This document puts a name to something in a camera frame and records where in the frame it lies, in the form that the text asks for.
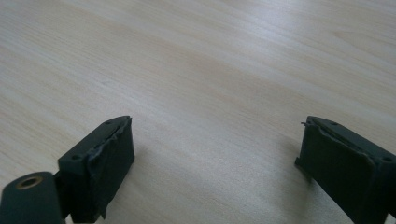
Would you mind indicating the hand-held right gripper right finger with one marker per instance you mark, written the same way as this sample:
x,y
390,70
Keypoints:
x,y
339,174

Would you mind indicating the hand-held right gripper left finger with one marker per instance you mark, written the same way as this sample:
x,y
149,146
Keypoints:
x,y
102,168

